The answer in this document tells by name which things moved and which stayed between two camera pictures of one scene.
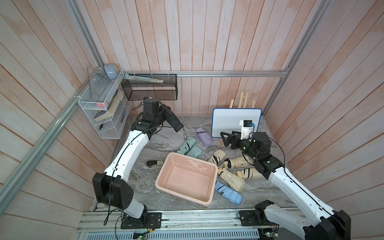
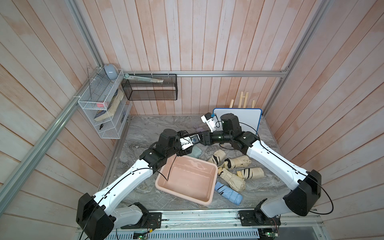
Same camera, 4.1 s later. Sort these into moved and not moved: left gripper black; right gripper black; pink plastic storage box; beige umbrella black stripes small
Moved: right gripper black; left gripper black
Not moved: pink plastic storage box; beige umbrella black stripes small
